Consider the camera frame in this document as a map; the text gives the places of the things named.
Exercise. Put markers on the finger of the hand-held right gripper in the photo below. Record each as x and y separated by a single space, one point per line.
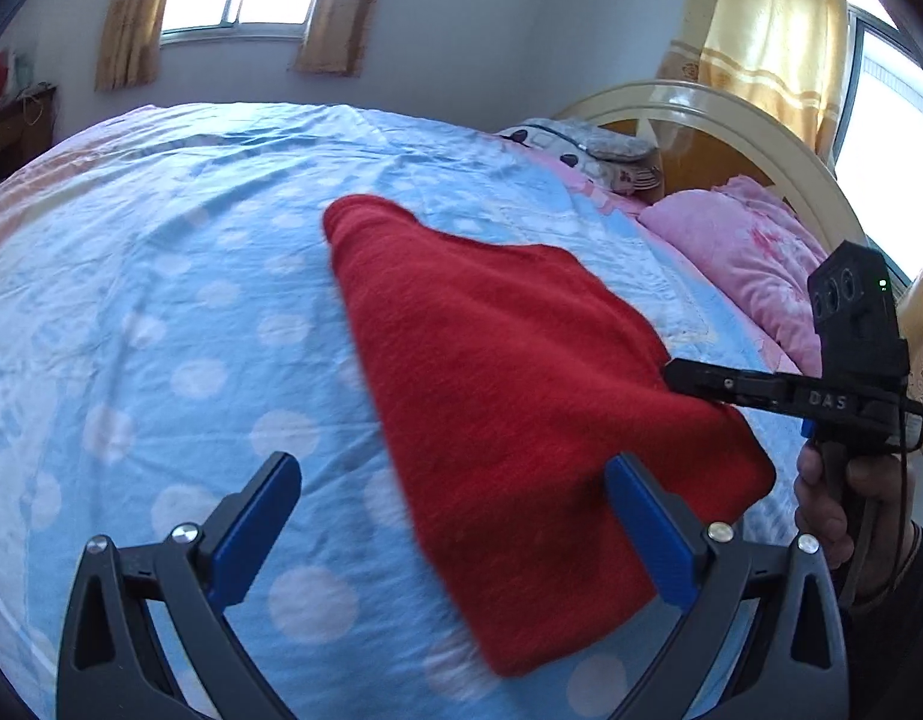
723 386

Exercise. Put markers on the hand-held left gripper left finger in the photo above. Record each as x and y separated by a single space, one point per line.
251 532

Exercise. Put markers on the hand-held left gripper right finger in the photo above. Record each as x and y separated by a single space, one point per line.
652 532

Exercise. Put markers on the red knitted sweater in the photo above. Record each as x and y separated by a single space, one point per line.
506 390

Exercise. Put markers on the person's right forearm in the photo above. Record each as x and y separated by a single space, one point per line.
896 652

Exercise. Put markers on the person's right hand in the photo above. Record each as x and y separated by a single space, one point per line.
881 510

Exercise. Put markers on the pink pillow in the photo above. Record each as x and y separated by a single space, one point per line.
738 255

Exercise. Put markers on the large window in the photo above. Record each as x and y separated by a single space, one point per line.
892 150

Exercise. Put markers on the cream wooden headboard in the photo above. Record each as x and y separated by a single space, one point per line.
731 109

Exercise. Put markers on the blue dotted bed sheet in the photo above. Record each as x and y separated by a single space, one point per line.
169 277

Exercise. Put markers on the grey patterned pillow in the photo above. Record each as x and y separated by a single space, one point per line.
581 139

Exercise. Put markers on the yellow striped curtain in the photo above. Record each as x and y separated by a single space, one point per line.
768 37

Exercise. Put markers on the brown wooden desk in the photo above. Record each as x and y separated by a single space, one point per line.
11 135

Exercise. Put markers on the beige patterned curtain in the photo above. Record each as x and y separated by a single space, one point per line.
135 22
345 15

